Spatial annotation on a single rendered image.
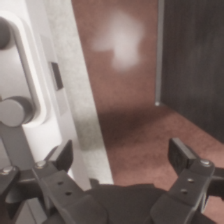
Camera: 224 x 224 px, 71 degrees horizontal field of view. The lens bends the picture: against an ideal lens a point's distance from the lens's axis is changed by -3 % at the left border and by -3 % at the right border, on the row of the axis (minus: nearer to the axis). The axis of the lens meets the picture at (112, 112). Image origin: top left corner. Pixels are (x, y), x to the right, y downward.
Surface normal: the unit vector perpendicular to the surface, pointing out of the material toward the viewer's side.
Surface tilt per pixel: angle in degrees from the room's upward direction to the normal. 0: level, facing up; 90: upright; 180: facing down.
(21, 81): 0
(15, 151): 90
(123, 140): 0
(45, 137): 0
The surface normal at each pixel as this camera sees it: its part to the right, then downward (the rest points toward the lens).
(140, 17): -0.01, 0.25
